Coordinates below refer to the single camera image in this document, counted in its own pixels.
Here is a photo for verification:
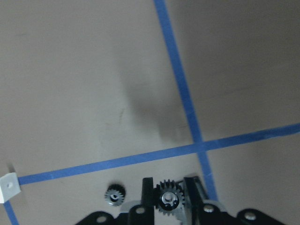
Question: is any white curved plastic part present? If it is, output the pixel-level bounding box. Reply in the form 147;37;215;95
0;172;21;204

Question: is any black bearing gear in pile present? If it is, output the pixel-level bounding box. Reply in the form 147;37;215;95
105;184;126;207

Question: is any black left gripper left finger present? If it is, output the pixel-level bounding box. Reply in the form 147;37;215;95
127;177;155;225

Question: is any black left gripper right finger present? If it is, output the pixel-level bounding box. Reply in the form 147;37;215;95
183;176;225;225

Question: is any black bearing gear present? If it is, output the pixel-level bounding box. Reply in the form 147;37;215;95
105;184;126;207
156;180;185;220

